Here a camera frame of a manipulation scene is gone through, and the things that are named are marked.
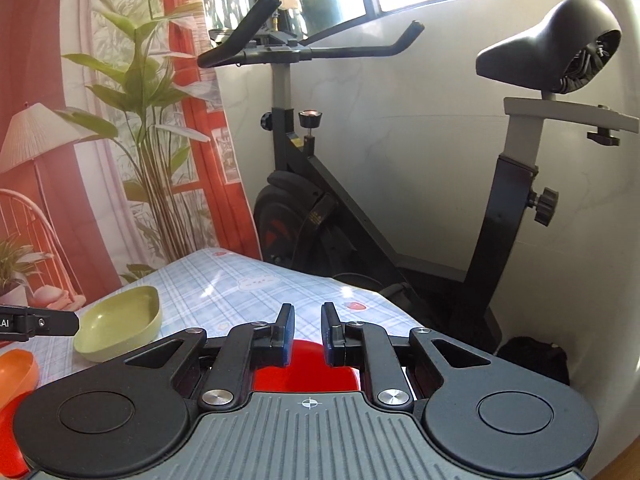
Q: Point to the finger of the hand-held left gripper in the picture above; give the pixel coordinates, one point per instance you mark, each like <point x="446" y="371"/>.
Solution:
<point x="50" y="322"/>

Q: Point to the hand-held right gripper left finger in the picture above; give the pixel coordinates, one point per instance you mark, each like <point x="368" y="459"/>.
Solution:
<point x="287" y="332"/>

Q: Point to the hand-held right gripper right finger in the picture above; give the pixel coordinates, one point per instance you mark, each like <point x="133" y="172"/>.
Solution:
<point x="327" y="332"/>

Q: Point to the red bowl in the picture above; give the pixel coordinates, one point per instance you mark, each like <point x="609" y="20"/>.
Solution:
<point x="300" y="365"/>
<point x="7" y="435"/>

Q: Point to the orange bowl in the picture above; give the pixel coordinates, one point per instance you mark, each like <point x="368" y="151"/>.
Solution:
<point x="17" y="370"/>

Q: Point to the green bowl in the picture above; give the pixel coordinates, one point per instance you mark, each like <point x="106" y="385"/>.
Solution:
<point x="120" y="325"/>

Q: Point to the plaid tablecloth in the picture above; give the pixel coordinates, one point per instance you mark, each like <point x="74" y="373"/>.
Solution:
<point x="240" y="285"/>

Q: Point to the printed backdrop cloth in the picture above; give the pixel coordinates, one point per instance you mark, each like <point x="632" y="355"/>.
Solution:
<point x="100" y="185"/>

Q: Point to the black bag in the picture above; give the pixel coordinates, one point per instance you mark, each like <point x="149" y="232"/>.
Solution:
<point x="535" y="360"/>

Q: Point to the black exercise bike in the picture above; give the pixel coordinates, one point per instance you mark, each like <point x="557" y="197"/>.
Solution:
<point x="505" y="200"/>

